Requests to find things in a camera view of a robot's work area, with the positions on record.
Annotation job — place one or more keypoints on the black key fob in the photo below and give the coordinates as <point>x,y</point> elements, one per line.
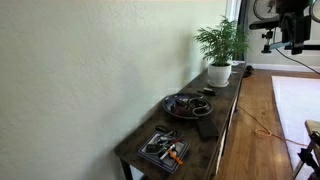
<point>161,128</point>

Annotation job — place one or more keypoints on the blue white square tray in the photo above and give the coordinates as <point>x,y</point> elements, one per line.
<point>156,150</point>

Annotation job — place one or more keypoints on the large dark round bowl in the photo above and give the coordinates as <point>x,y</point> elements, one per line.
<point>188,106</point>

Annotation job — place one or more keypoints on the dark wooden console table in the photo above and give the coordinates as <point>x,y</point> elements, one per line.
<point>201,159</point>

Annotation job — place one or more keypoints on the white plant pot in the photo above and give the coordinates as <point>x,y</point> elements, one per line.
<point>218,75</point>

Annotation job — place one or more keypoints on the green potted plant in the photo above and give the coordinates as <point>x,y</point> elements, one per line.
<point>222,43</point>

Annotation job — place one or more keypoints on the white rug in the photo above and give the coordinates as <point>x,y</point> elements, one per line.
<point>297,100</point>

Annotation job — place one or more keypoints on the orange handled tool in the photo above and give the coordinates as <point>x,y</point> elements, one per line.
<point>173,156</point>

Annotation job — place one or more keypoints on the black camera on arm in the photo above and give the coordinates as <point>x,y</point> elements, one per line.
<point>288,23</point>

